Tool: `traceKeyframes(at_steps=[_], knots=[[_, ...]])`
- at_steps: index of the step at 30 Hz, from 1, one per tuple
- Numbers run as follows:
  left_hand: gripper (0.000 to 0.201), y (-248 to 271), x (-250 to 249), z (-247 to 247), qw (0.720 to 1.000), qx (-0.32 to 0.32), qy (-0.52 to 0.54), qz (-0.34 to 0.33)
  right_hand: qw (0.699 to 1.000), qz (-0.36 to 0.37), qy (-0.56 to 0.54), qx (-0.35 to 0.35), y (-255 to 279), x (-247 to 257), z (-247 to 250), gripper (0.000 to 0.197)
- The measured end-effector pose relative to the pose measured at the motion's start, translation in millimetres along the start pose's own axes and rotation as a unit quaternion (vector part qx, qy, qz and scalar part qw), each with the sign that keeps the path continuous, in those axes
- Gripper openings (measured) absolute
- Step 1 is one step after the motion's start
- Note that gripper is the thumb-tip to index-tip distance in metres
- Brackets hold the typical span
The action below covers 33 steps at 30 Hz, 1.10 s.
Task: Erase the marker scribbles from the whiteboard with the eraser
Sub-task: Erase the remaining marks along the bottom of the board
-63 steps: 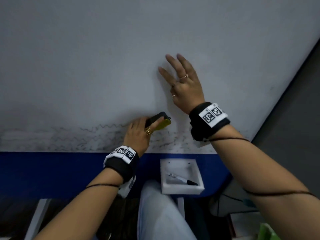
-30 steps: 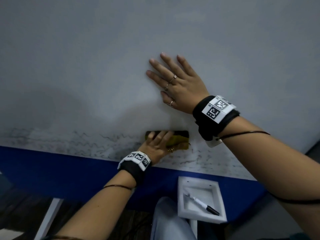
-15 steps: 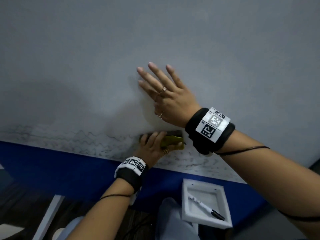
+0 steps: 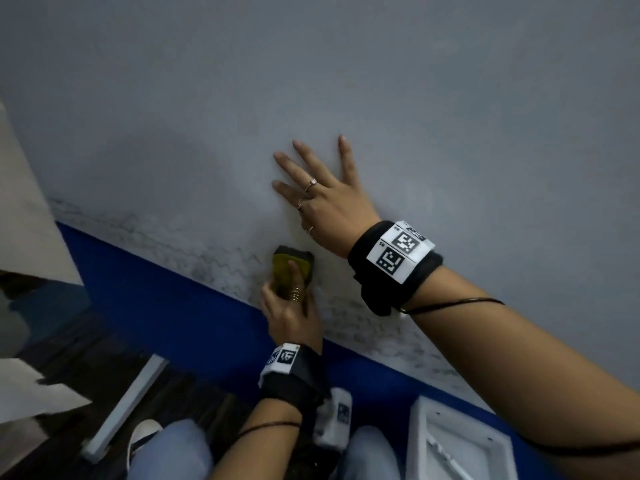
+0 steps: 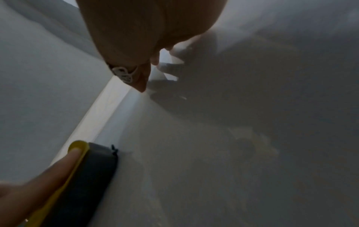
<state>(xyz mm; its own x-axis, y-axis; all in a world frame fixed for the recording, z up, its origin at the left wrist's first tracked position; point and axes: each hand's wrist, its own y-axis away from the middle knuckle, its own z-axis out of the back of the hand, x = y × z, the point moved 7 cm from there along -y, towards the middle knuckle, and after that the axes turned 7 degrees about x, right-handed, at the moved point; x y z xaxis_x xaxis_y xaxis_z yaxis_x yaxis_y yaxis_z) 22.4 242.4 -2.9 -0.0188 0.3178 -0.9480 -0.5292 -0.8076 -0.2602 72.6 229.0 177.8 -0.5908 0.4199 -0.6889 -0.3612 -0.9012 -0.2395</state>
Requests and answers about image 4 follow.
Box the person's right hand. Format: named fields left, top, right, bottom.
left=271, top=134, right=383, bottom=260

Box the person's left hand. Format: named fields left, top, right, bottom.
left=259, top=259, right=324, bottom=356

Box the yellow and black whiteboard eraser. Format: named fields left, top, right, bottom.
left=271, top=245, right=317, bottom=302

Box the large scribbled whiteboard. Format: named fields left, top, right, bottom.
left=0, top=0, right=640, bottom=411

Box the person's left forearm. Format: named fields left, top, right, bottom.
left=207, top=397, right=305, bottom=480

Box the person's right forearm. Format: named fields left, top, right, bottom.
left=407, top=267, right=640, bottom=480

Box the person's blue jeans leg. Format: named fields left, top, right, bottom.
left=127, top=419, right=215, bottom=480
left=342, top=424, right=403, bottom=480

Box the black wristband with marker tag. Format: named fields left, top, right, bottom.
left=258, top=343, right=331, bottom=416
left=347, top=220, right=445, bottom=319

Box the white sneaker shoe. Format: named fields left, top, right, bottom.
left=127, top=419, right=164, bottom=469

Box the white stand foot bar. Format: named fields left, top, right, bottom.
left=81, top=353, right=170, bottom=465

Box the white shallow tray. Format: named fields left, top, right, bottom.
left=405, top=394, right=520, bottom=480

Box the grey partition panel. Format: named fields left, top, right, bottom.
left=0, top=292, right=32, bottom=361

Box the thin black cable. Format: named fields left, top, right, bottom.
left=399, top=297, right=640, bottom=459
left=237, top=420, right=303, bottom=441

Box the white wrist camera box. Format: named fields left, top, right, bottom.
left=312, top=387, right=354, bottom=453

